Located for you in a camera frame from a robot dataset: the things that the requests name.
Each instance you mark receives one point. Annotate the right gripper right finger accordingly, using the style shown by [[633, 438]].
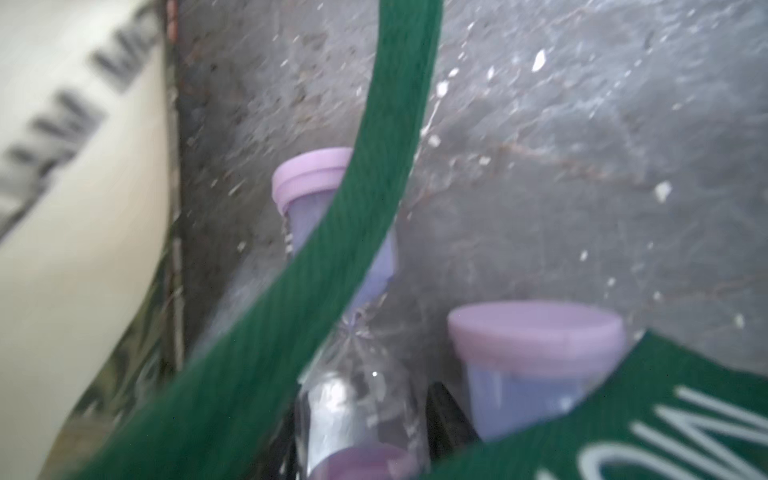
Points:
[[448, 429]]

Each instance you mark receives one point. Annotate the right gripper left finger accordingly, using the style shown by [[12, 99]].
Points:
[[278, 460]]

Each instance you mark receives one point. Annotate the purple hourglass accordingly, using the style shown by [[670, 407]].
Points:
[[356, 413]]

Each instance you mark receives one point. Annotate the purple hourglass front floor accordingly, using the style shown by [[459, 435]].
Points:
[[530, 361]]

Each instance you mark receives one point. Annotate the cream canvas tote bag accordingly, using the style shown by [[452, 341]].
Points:
[[190, 191]]

